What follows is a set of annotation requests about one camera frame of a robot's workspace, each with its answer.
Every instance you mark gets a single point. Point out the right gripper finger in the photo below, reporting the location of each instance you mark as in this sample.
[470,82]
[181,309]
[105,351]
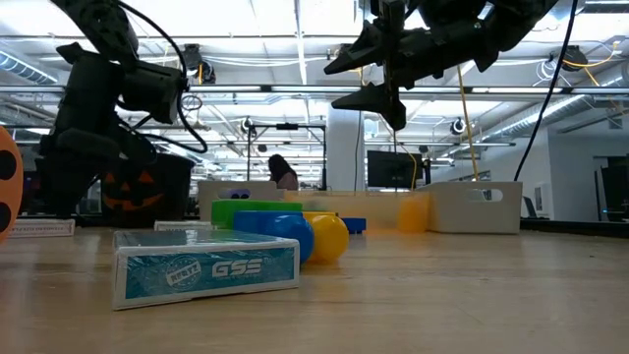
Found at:
[366,51]
[373,98]

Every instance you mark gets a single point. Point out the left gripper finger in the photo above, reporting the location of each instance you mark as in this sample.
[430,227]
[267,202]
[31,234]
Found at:
[64,192]

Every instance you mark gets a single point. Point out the orange-yellow single-stud block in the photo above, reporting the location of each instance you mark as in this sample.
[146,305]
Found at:
[413,214]

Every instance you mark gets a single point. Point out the purple foam die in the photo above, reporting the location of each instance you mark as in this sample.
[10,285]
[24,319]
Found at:
[236,194]

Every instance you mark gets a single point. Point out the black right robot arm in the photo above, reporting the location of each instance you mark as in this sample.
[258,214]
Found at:
[516,19]

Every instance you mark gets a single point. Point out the orange foam die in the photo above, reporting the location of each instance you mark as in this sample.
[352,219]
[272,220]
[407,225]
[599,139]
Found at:
[18,192]

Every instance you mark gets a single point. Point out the black computer monitor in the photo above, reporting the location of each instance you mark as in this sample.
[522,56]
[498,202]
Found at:
[393,169]
[614,192]

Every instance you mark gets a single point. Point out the black pumpkin-face bucket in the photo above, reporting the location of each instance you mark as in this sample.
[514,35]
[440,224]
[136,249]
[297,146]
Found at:
[172,196]

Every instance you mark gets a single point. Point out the clear yellow bin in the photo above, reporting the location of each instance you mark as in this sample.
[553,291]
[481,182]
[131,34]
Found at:
[373,209]

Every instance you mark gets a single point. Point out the person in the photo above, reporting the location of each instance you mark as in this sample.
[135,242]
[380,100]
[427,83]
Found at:
[282,174]

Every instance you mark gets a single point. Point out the grey plastic bin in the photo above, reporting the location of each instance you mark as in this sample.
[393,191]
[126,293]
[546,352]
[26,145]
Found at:
[206,196]
[491,211]

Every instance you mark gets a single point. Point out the yellow toy block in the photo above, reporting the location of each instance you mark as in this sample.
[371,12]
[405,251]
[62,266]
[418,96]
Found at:
[329,238]

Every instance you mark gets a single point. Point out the bright green hollow block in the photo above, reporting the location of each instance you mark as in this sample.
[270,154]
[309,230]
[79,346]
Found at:
[255,209]

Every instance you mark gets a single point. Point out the small blue toy block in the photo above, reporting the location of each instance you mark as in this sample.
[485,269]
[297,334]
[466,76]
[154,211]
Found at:
[285,236]

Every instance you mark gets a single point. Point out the teal card deck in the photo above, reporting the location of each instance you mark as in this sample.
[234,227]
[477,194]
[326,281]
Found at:
[206,275]

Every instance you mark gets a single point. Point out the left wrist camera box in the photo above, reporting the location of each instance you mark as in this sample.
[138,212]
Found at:
[152,93]

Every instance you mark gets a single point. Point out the black stand frame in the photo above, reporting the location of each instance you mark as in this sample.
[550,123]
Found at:
[287,126]

